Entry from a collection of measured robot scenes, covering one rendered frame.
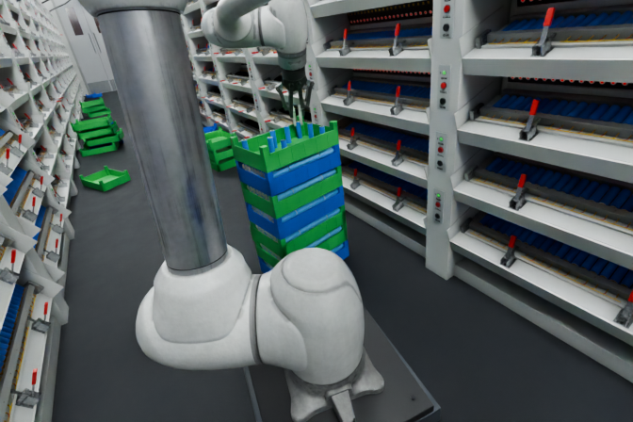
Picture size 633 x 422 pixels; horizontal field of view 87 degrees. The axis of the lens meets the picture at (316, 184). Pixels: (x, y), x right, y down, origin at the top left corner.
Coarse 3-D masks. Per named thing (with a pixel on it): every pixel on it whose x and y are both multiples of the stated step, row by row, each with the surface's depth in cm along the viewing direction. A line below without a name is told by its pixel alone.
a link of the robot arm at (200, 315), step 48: (96, 0) 39; (144, 0) 39; (144, 48) 41; (144, 96) 43; (192, 96) 47; (144, 144) 45; (192, 144) 48; (192, 192) 49; (192, 240) 51; (192, 288) 51; (240, 288) 55; (144, 336) 55; (192, 336) 53; (240, 336) 54
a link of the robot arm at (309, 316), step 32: (288, 256) 58; (320, 256) 57; (288, 288) 52; (320, 288) 52; (352, 288) 55; (256, 320) 54; (288, 320) 52; (320, 320) 51; (352, 320) 54; (288, 352) 54; (320, 352) 54; (352, 352) 57; (320, 384) 59
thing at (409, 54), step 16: (432, 0) 104; (352, 16) 137; (368, 16) 130; (384, 16) 124; (400, 16) 118; (416, 16) 112; (336, 32) 142; (352, 32) 139; (368, 32) 130; (384, 32) 122; (400, 32) 115; (416, 32) 109; (320, 48) 140; (336, 48) 138; (352, 48) 129; (368, 48) 119; (384, 48) 112; (400, 48) 105; (416, 48) 101; (320, 64) 141; (336, 64) 131; (352, 64) 123; (368, 64) 116; (384, 64) 109; (400, 64) 104; (416, 64) 99
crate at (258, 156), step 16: (304, 128) 126; (336, 128) 113; (240, 144) 112; (256, 144) 116; (288, 144) 120; (304, 144) 105; (320, 144) 110; (336, 144) 115; (240, 160) 109; (256, 160) 101; (272, 160) 99; (288, 160) 103
